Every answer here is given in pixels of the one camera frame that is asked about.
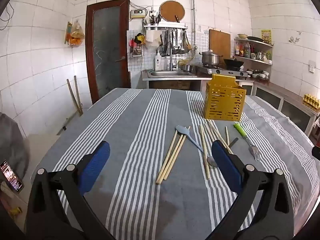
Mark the group of hanging metal ladles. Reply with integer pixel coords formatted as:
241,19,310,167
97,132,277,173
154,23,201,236
159,29,193,57

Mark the black smartphone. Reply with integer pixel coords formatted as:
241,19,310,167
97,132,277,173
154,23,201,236
0,160,25,193

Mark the white soap bottle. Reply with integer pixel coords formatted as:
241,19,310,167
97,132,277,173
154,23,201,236
154,51,162,71

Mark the white towel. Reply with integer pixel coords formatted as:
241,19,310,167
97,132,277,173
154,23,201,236
146,30,162,43

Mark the yellow egg tray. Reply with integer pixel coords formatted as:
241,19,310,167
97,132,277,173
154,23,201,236
303,93,320,109

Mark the small wall control box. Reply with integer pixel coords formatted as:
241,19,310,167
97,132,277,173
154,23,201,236
130,9,147,19

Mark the leaning wooden stick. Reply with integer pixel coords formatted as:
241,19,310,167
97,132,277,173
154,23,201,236
74,76,83,115
67,79,83,117

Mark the steel pot with lid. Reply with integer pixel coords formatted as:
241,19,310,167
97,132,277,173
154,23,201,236
199,50,223,67

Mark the plastic bag with orange contents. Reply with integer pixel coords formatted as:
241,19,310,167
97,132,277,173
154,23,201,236
69,20,85,46

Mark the yellow green hanging packet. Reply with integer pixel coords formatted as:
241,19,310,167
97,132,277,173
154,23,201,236
65,21,73,45

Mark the steel gas stove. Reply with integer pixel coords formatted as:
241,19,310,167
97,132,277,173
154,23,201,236
200,65,249,78

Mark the white wall hook decoration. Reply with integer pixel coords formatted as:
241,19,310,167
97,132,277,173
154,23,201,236
288,31,302,43

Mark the blue-grey handled metal spoon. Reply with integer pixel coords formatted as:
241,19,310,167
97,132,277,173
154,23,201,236
176,125,219,168

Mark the black wok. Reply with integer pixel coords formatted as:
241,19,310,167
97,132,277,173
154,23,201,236
223,58,244,70

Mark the black wall cable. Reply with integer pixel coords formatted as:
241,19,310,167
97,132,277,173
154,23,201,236
0,2,15,30

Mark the brown framed glass door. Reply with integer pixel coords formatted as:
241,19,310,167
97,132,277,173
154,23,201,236
86,0,131,105

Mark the yellow wall poster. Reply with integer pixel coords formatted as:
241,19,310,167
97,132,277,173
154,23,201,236
261,29,272,44

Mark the group of condiment bottles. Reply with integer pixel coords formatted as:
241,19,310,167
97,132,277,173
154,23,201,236
235,42,251,58

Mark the bunch of dark knife handles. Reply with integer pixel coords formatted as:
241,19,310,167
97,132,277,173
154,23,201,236
150,12,162,25

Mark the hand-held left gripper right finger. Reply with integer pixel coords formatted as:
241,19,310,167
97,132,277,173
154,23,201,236
205,140,295,240

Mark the white corner shelf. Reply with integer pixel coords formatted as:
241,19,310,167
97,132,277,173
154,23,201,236
234,36,274,67

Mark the rectangular wooden cutting board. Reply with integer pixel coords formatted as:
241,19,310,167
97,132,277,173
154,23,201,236
209,29,231,59

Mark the metal wall rack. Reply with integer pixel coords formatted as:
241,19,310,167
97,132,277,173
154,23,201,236
144,22,188,30

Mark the group of wooden chopsticks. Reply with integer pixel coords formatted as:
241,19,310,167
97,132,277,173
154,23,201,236
155,123,234,185

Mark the green handled metal fork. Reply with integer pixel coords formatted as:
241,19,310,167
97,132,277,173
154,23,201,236
234,122,261,162

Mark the grey striped tablecloth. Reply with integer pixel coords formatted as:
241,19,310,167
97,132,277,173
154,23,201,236
30,87,315,240

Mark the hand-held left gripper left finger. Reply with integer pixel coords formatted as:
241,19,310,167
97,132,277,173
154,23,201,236
25,141,118,240

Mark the yellow perforated utensil holder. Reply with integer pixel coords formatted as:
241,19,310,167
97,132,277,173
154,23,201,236
204,74,247,122

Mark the stainless steel sink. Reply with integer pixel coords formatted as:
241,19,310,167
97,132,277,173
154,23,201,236
147,69,198,78

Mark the group of small bowls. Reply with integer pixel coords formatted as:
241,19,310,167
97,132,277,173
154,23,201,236
246,69,270,82

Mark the metal faucet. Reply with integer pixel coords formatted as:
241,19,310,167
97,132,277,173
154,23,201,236
168,42,175,71

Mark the kitchen counter with cabinets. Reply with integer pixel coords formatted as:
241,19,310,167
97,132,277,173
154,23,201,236
142,70,320,140

